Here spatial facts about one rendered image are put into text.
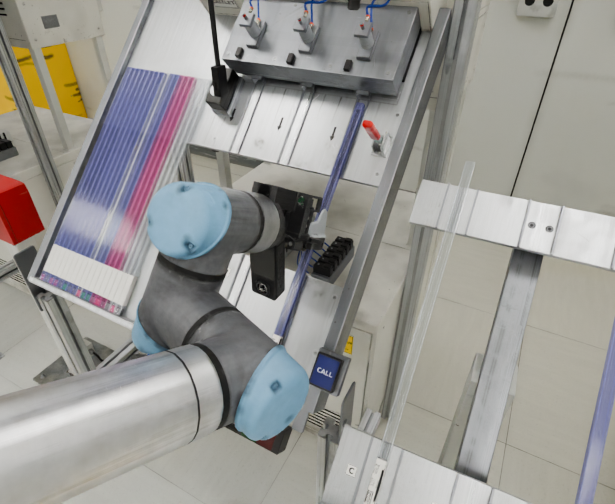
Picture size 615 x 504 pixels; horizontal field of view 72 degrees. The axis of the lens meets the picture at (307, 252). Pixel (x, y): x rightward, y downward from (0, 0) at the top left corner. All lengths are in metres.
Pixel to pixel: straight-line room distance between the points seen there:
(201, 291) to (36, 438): 0.21
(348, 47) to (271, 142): 0.21
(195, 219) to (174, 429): 0.18
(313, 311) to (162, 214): 0.36
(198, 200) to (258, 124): 0.47
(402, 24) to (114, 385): 0.68
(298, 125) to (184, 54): 0.34
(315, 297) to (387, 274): 0.43
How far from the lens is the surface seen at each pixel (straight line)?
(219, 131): 0.90
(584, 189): 2.54
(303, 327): 0.72
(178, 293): 0.45
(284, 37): 0.86
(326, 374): 0.66
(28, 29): 1.92
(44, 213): 2.02
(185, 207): 0.41
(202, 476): 1.50
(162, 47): 1.10
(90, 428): 0.32
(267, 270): 0.60
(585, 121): 2.42
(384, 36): 0.80
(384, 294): 1.06
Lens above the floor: 1.31
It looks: 36 degrees down
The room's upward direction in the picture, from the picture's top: straight up
